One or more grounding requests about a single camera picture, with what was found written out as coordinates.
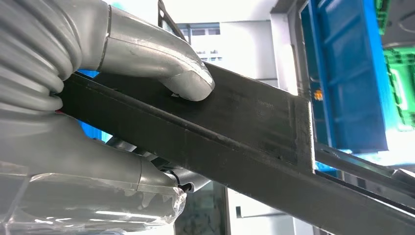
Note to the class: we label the blue plastic crate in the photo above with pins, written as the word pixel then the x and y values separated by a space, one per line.
pixel 350 81

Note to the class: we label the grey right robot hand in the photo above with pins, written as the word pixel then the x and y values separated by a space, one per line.
pixel 81 181

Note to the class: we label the green plastic crate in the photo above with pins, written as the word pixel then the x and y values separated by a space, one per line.
pixel 402 81

